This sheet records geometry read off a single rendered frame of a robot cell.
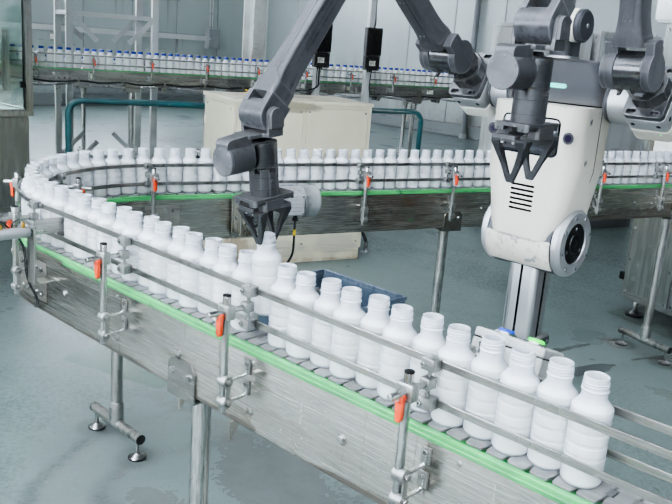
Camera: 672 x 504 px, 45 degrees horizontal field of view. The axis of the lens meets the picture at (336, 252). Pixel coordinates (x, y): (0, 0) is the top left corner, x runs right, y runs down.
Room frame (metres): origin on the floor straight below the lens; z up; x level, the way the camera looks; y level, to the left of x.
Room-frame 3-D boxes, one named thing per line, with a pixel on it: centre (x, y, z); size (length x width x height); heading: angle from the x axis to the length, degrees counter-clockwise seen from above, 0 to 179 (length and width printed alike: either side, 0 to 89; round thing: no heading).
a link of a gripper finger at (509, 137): (1.34, -0.29, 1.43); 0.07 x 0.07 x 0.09; 47
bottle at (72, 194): (2.07, 0.70, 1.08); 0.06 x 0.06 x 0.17
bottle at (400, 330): (1.30, -0.12, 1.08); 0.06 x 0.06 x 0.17
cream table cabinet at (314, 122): (5.98, 0.44, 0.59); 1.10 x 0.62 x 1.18; 119
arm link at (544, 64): (1.35, -0.30, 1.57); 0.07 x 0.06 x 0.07; 138
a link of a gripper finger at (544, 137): (1.36, -0.31, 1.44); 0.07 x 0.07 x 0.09; 47
